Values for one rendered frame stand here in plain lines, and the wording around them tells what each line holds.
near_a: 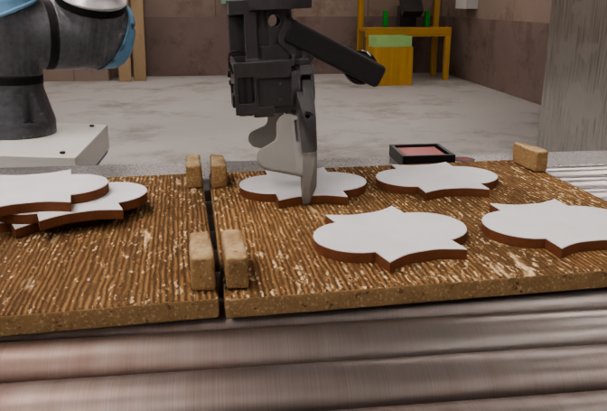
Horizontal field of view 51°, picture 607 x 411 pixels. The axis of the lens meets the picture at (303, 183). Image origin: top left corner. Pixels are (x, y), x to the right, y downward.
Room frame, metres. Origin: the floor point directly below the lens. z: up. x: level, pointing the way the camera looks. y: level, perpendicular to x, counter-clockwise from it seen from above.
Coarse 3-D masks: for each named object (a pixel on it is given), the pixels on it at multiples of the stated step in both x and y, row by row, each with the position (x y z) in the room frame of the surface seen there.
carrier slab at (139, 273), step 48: (192, 192) 0.67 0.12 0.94; (0, 240) 0.52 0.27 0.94; (48, 240) 0.52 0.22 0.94; (96, 240) 0.52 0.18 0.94; (144, 240) 0.52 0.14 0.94; (0, 288) 0.43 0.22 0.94; (48, 288) 0.43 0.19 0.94; (96, 288) 0.43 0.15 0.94; (144, 288) 0.43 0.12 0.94; (0, 336) 0.39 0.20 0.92
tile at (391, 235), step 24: (336, 216) 0.56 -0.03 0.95; (360, 216) 0.56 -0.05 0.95; (384, 216) 0.56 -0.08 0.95; (408, 216) 0.56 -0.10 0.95; (432, 216) 0.56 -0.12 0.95; (336, 240) 0.50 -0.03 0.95; (360, 240) 0.50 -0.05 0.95; (384, 240) 0.50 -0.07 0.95; (408, 240) 0.50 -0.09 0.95; (432, 240) 0.50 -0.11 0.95; (456, 240) 0.51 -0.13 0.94; (384, 264) 0.46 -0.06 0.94; (408, 264) 0.47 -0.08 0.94
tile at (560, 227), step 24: (504, 216) 0.56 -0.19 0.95; (528, 216) 0.56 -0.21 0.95; (552, 216) 0.56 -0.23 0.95; (576, 216) 0.56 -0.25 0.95; (600, 216) 0.56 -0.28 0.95; (504, 240) 0.52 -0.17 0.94; (528, 240) 0.51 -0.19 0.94; (552, 240) 0.50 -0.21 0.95; (576, 240) 0.50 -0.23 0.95; (600, 240) 0.50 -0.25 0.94
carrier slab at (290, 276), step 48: (384, 192) 0.67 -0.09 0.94; (528, 192) 0.67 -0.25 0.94; (576, 192) 0.67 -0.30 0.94; (288, 240) 0.52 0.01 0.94; (480, 240) 0.52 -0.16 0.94; (240, 288) 0.43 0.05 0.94; (288, 288) 0.43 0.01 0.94; (336, 288) 0.43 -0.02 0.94; (384, 288) 0.43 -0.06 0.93; (432, 288) 0.44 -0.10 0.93; (480, 288) 0.44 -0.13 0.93; (528, 288) 0.45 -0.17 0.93; (576, 288) 0.46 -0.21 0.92
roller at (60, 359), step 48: (144, 336) 0.39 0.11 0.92; (192, 336) 0.39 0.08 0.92; (240, 336) 0.39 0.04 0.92; (288, 336) 0.39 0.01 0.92; (336, 336) 0.39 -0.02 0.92; (384, 336) 0.39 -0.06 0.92; (432, 336) 0.40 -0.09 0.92; (480, 336) 0.40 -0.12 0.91; (528, 336) 0.40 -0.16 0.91; (576, 336) 0.40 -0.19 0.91
